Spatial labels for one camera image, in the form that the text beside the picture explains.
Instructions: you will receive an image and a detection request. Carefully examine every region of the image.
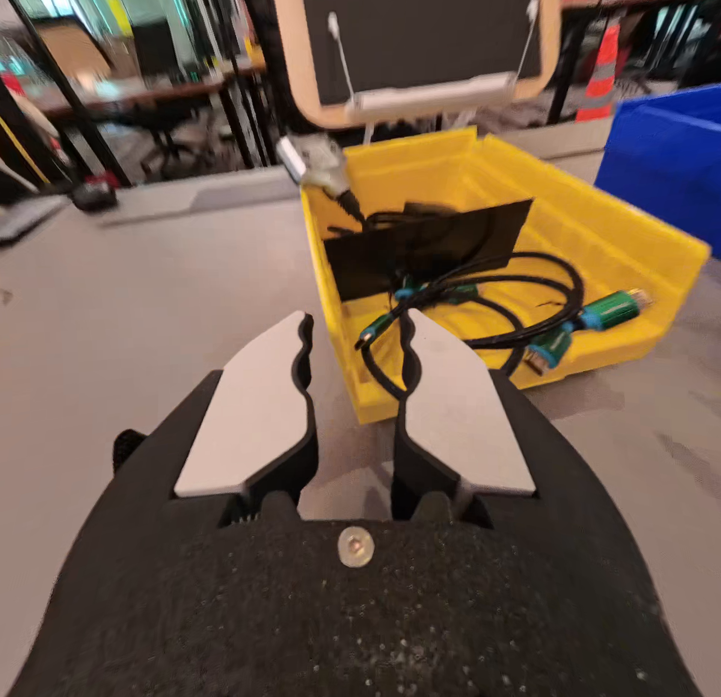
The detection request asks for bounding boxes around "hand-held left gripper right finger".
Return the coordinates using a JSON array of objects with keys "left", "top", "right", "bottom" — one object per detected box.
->
[{"left": 391, "top": 308, "right": 537, "bottom": 522}]

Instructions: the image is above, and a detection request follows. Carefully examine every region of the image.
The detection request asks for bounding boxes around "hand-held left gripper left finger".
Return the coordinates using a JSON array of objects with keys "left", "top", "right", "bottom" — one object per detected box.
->
[{"left": 173, "top": 311, "right": 320, "bottom": 520}]

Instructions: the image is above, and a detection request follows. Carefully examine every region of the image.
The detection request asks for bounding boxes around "black braided HDMI cable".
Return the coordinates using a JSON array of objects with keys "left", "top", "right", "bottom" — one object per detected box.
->
[{"left": 462, "top": 251, "right": 655, "bottom": 378}]

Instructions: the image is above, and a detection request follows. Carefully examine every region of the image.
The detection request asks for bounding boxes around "yellow plastic bin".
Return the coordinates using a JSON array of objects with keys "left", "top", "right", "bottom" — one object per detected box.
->
[{"left": 300, "top": 127, "right": 712, "bottom": 425}]

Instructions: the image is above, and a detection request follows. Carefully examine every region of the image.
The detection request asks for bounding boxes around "blue plastic bin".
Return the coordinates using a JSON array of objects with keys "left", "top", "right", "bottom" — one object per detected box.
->
[{"left": 594, "top": 83, "right": 721, "bottom": 258}]

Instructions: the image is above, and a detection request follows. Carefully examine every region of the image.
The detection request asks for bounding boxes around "grey desk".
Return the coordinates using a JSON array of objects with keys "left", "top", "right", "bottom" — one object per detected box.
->
[{"left": 0, "top": 117, "right": 721, "bottom": 697}]

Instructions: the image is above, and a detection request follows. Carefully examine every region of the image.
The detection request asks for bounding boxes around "black and red device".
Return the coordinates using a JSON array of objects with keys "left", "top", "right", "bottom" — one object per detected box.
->
[{"left": 72, "top": 175, "right": 120, "bottom": 211}]

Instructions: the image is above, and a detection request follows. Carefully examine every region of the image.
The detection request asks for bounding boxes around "orange traffic cone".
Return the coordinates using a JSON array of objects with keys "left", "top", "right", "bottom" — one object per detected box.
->
[{"left": 576, "top": 21, "right": 621, "bottom": 123}]

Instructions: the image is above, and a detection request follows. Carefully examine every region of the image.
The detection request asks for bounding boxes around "black board with wooden rim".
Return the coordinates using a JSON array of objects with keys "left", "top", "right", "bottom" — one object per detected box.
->
[{"left": 269, "top": 0, "right": 564, "bottom": 130}]

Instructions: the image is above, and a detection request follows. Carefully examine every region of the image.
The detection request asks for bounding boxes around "brown back chair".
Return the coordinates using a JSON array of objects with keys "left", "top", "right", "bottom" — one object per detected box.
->
[{"left": 31, "top": 18, "right": 116, "bottom": 86}]

